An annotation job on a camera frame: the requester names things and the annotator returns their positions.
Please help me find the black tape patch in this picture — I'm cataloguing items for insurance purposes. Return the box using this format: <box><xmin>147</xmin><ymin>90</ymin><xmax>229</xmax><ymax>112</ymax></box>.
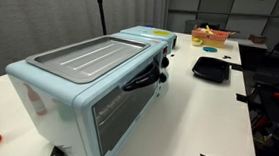
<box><xmin>230</xmin><ymin>63</ymin><xmax>244</xmax><ymax>71</ymax></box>

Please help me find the grey curtain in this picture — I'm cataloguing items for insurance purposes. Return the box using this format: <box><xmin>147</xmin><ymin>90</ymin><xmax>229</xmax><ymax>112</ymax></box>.
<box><xmin>0</xmin><ymin>0</ymin><xmax>169</xmax><ymax>98</ymax></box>

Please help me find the yellow toy banana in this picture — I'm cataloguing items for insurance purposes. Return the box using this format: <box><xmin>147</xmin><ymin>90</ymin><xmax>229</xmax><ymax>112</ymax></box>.
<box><xmin>204</xmin><ymin>24</ymin><xmax>216</xmax><ymax>36</ymax></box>

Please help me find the brown cardboard box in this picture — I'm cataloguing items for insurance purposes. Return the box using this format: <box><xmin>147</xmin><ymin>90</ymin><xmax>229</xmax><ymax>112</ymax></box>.
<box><xmin>248</xmin><ymin>33</ymin><xmax>268</xmax><ymax>45</ymax></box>

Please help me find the black ridged baking tray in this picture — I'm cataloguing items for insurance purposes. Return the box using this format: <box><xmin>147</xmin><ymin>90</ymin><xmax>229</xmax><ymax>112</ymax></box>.
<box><xmin>190</xmin><ymin>55</ymin><xmax>232</xmax><ymax>85</ymax></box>

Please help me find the black tripod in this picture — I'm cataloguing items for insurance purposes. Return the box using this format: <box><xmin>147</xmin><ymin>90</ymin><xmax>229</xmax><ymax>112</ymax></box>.
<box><xmin>91</xmin><ymin>0</ymin><xmax>111</xmax><ymax>36</ymax></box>

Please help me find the teal round lid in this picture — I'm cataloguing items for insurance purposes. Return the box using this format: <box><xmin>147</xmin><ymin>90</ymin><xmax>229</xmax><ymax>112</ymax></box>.
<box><xmin>202</xmin><ymin>45</ymin><xmax>219</xmax><ymax>54</ymax></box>

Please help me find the black table bracket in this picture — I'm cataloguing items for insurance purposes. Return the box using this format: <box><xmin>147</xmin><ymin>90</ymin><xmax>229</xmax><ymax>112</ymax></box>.
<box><xmin>235</xmin><ymin>93</ymin><xmax>251</xmax><ymax>105</ymax></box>

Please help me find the small yellow green bowl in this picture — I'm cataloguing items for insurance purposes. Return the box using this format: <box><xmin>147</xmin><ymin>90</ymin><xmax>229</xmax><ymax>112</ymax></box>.
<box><xmin>191</xmin><ymin>37</ymin><xmax>204</xmax><ymax>48</ymax></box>

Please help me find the light blue toaster oven station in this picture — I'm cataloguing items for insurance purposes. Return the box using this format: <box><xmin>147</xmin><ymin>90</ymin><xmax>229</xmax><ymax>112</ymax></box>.
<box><xmin>0</xmin><ymin>15</ymin><xmax>179</xmax><ymax>156</ymax></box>

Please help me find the black power plug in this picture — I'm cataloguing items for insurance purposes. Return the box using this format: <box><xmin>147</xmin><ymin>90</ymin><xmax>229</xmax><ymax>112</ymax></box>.
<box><xmin>49</xmin><ymin>144</ymin><xmax>67</xmax><ymax>156</ymax></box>

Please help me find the orange woven basket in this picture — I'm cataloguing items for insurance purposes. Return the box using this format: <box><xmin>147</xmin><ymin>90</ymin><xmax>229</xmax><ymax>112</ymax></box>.
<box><xmin>190</xmin><ymin>26</ymin><xmax>231</xmax><ymax>49</ymax></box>

